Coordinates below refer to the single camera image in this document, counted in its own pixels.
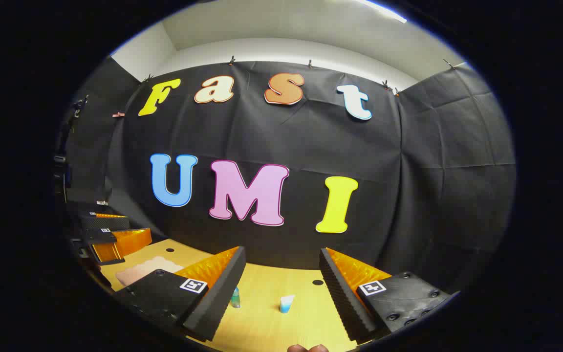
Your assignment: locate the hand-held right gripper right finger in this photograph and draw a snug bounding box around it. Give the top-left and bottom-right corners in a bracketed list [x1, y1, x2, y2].
[319, 247, 459, 344]

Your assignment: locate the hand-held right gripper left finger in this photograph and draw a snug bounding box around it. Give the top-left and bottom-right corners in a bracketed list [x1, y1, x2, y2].
[114, 246, 247, 343]

